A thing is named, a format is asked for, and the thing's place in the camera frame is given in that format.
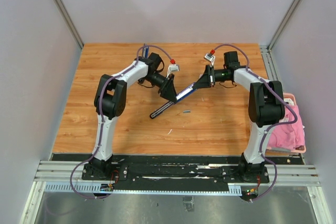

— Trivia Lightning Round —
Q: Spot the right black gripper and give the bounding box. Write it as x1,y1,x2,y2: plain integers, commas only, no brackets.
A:
192,65,229,89

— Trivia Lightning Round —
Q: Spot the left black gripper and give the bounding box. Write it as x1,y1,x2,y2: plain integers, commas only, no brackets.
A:
143,72,178,103

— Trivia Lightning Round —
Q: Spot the blue stapler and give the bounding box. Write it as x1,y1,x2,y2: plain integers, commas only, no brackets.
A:
149,82,199,119
142,44,149,58

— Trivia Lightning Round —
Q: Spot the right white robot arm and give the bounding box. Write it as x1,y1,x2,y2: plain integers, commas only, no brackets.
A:
193,50,285,183

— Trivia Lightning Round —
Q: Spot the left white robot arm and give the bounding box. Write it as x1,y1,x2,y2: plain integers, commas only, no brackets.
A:
89,53,177,180

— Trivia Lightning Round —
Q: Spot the pink cloth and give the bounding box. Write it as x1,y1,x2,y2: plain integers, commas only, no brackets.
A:
267,105,305,150

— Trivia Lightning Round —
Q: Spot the pink plastic basket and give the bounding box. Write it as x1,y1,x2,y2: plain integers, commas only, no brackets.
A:
267,93,306,153

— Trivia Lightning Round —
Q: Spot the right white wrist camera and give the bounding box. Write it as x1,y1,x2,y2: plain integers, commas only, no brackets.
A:
204,53,216,67

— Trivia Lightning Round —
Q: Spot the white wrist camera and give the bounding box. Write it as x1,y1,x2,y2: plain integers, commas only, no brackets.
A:
204,53,216,67
167,64,180,76

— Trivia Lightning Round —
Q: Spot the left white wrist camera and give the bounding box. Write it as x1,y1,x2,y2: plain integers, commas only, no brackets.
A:
167,64,180,76

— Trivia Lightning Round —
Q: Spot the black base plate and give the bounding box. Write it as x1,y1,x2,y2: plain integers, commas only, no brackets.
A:
39,154,308,190

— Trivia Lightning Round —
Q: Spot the grey cable duct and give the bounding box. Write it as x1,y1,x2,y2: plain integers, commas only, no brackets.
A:
43,184,243,196

